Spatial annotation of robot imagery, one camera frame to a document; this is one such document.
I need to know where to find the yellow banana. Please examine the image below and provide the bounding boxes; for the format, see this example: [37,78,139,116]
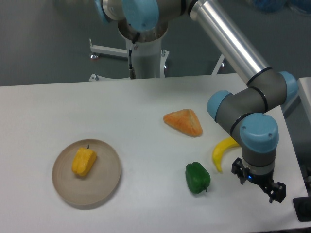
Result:
[212,137,240,173]

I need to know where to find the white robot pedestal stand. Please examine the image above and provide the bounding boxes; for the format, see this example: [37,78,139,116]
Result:
[89,18,229,79]

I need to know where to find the orange triangular pastry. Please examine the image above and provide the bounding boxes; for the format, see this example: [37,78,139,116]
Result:
[163,109,203,137]

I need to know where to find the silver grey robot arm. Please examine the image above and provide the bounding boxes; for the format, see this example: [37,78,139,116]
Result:
[95,0,298,202]

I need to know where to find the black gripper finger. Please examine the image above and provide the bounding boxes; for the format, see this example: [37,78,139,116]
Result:
[231,158,249,185]
[261,180,286,203]

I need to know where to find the beige round plate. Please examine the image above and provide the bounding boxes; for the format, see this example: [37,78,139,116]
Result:
[52,139,121,209]

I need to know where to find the blue object top right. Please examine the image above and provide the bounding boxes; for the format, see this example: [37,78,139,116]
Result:
[247,0,311,16]

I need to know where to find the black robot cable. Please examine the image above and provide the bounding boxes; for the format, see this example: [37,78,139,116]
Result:
[128,32,141,80]

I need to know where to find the black box at edge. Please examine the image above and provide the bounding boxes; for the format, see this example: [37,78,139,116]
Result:
[293,196,311,222]

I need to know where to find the green bell pepper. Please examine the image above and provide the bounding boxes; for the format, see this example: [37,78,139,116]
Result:
[185,162,211,194]

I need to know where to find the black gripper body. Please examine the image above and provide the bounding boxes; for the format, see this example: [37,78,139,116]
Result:
[240,162,274,192]

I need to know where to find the yellow bell pepper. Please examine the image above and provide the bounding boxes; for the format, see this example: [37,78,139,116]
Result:
[71,147,97,177]

